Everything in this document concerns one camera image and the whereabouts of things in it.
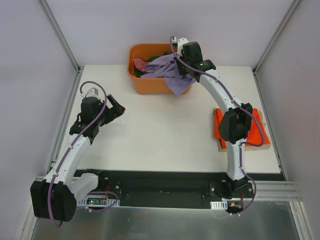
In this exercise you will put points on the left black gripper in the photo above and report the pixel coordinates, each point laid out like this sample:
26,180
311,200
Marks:
110,111

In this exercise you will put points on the left aluminium frame post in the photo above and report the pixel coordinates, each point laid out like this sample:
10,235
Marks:
59,34

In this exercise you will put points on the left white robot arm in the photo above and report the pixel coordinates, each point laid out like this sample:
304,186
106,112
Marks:
56,196

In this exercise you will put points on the green t shirt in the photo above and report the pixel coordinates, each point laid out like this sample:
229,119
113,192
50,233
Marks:
138,73

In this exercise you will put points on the aluminium frame post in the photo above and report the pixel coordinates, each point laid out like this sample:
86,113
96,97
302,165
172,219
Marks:
277,34
59,34

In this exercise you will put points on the orange plastic bin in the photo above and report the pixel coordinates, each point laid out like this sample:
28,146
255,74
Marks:
148,85

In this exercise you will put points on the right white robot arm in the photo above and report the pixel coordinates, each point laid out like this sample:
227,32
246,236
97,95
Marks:
233,128

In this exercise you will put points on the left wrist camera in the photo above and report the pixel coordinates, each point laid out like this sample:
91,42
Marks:
93,92

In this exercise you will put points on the right white cable duct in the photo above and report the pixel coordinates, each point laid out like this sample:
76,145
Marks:
226,205

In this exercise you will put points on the orange folded t shirt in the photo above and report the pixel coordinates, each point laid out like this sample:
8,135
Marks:
257,130

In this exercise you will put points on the pink t shirt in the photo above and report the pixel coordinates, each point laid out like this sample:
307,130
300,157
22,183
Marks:
139,64

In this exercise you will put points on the left white cable duct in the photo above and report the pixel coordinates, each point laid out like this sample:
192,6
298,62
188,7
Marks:
95,202

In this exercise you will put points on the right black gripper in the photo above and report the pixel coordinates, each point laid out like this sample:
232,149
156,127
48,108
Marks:
182,66

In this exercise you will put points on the white cable duct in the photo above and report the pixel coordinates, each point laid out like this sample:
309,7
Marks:
95,202
226,205

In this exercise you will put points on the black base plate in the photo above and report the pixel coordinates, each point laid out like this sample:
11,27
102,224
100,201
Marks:
160,189

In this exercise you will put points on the front aluminium rail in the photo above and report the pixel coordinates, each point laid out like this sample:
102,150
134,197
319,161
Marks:
266,187

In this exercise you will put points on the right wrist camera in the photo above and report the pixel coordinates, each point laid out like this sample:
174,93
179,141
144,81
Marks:
179,42

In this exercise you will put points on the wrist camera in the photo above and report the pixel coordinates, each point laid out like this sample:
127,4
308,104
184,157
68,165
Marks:
179,42
93,92

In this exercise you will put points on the right aluminium frame post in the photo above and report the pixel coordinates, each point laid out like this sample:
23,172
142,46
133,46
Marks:
277,34

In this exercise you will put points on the lavender t shirt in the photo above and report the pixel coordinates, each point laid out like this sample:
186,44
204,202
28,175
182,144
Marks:
166,67

